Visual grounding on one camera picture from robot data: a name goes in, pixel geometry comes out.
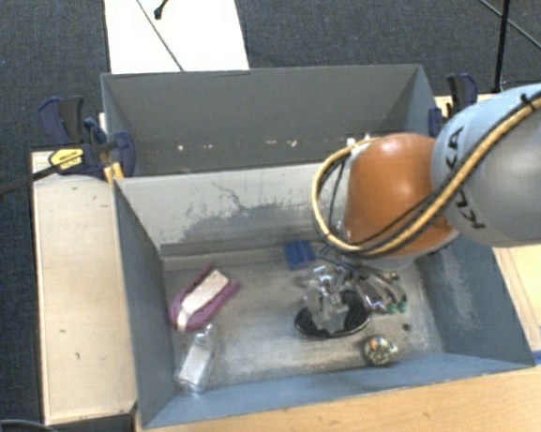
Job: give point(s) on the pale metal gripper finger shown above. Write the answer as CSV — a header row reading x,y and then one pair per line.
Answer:
x,y
313,303
336,319

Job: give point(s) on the black round dish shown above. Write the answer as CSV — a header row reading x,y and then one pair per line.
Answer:
x,y
359,317

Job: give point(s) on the blue ribbed block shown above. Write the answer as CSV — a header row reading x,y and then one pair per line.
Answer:
x,y
299,254

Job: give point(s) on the gold patterned ball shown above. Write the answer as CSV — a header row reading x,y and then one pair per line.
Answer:
x,y
380,350

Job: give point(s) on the clear plastic bottle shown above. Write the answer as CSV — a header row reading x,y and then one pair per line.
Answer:
x,y
197,358

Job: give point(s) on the grey metal bin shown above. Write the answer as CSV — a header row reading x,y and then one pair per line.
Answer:
x,y
252,118

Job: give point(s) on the pale wood board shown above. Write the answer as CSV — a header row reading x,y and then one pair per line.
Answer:
x,y
82,297

